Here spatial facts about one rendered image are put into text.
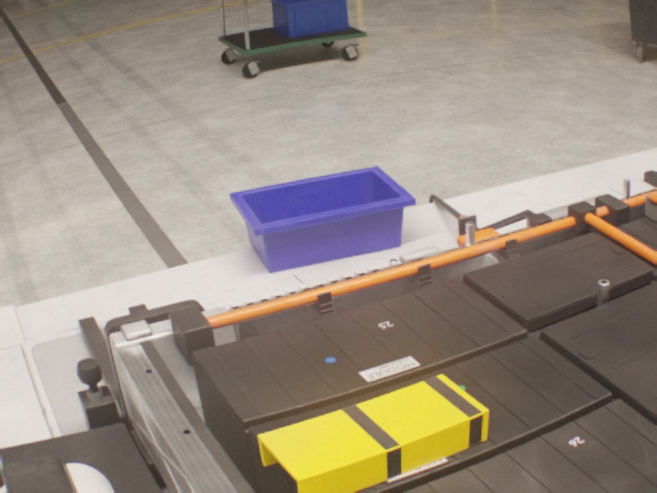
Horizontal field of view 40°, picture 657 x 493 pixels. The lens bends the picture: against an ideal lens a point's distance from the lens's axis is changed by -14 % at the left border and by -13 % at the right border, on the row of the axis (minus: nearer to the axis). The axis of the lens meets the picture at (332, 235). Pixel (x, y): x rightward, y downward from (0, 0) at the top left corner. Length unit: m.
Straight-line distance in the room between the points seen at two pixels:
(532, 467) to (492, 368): 0.16
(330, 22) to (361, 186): 4.56
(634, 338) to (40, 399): 0.72
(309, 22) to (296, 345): 5.19
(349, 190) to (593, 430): 0.88
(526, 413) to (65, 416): 0.59
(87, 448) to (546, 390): 0.49
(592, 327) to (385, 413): 0.24
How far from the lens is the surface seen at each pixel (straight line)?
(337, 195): 1.56
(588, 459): 0.75
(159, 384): 0.91
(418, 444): 0.73
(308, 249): 1.45
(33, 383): 1.26
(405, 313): 0.96
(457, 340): 0.91
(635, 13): 6.27
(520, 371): 0.86
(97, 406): 1.06
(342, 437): 0.73
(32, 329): 1.39
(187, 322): 0.95
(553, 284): 0.99
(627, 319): 0.93
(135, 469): 0.99
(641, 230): 1.14
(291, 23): 6.01
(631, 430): 0.78
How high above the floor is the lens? 1.46
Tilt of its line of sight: 24 degrees down
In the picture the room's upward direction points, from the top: 4 degrees counter-clockwise
